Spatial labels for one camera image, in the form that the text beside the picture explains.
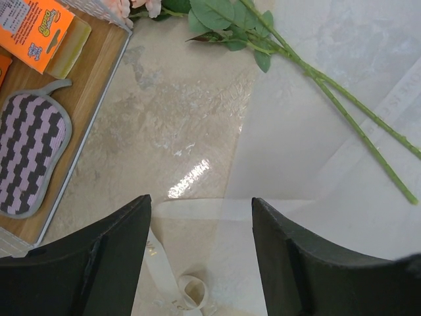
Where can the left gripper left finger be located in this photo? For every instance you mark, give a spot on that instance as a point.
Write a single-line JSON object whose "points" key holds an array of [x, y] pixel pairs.
{"points": [[93, 271]]}

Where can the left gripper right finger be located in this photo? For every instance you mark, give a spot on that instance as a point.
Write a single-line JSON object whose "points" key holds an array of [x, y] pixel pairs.
{"points": [[305, 274]]}

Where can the white wire wooden shelf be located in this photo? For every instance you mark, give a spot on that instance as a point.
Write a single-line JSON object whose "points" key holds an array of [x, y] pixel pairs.
{"points": [[91, 77]]}

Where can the cream printed ribbon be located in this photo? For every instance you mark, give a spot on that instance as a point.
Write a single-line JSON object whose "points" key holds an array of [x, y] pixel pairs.
{"points": [[201, 255]]}

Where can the pink rose stem back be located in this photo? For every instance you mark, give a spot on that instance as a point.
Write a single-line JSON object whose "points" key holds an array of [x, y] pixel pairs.
{"points": [[192, 94]]}

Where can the purple black zigzag potholder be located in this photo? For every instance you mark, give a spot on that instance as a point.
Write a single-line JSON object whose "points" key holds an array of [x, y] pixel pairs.
{"points": [[35, 131]]}

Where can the white wrapping paper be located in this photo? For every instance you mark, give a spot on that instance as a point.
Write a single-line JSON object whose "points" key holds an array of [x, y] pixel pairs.
{"points": [[297, 152]]}

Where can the orange sponge box lower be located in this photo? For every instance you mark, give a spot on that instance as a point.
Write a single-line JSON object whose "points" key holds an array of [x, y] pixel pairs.
{"points": [[43, 34]]}

